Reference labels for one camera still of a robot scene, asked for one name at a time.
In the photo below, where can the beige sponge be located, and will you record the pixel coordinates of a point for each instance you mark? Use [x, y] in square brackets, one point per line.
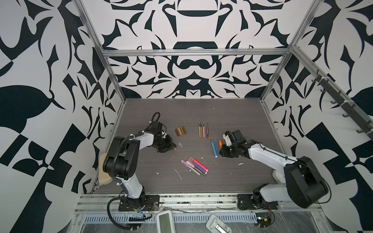
[103, 177]

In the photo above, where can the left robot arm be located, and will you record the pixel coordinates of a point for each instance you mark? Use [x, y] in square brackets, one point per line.
[120, 162]

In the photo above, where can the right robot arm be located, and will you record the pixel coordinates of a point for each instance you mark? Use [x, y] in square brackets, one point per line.
[298, 179]

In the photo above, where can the blue highlighter marker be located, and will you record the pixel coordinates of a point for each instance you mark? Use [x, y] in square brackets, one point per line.
[214, 149]

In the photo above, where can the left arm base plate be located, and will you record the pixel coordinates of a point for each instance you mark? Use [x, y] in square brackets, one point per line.
[143, 203]

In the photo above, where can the white tablet device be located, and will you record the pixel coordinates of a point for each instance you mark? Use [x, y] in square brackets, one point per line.
[165, 223]

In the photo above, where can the black coat hook rail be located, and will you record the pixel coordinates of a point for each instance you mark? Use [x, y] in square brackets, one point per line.
[351, 108]

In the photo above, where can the pink highlighter marker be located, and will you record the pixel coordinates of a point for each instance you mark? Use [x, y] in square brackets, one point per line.
[190, 158]

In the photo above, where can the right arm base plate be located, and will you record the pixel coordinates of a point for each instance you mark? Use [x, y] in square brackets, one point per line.
[254, 202]

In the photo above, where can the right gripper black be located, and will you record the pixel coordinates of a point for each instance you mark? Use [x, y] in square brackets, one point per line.
[223, 152]

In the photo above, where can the small circuit board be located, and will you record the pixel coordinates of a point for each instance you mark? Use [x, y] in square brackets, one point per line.
[265, 220]

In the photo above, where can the white grey device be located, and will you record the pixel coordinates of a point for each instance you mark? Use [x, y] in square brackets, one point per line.
[215, 225]

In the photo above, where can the purple highlighter marker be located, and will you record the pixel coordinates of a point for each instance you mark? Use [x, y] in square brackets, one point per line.
[198, 166]

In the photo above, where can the green pen pink cap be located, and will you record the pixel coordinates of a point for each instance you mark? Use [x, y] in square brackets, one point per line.
[195, 168]

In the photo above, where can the cream pen purple cap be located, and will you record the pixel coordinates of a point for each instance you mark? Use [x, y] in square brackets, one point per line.
[190, 167]

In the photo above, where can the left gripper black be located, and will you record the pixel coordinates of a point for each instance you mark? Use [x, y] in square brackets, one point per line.
[170, 145]

